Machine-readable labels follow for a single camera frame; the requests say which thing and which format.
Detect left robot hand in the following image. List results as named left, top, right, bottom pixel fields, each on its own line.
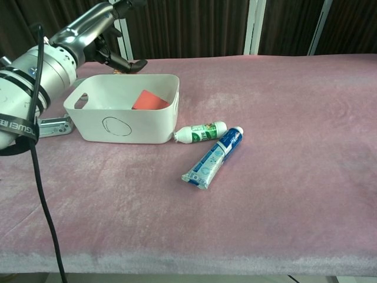
left=48, top=0, right=148, bottom=74

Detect orange block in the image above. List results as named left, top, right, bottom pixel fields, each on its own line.
left=131, top=90, right=170, bottom=111

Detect white plastic basket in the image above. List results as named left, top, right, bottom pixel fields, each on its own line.
left=63, top=74, right=181, bottom=144

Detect white green small bottle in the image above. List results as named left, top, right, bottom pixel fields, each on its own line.
left=173, top=121, right=228, bottom=145

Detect blue white toothpaste tube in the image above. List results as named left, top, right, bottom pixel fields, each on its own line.
left=181, top=125, right=245, bottom=191

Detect pink table cloth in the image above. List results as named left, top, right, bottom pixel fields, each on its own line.
left=0, top=52, right=377, bottom=277

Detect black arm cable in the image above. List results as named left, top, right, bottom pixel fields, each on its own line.
left=0, top=25, right=68, bottom=283

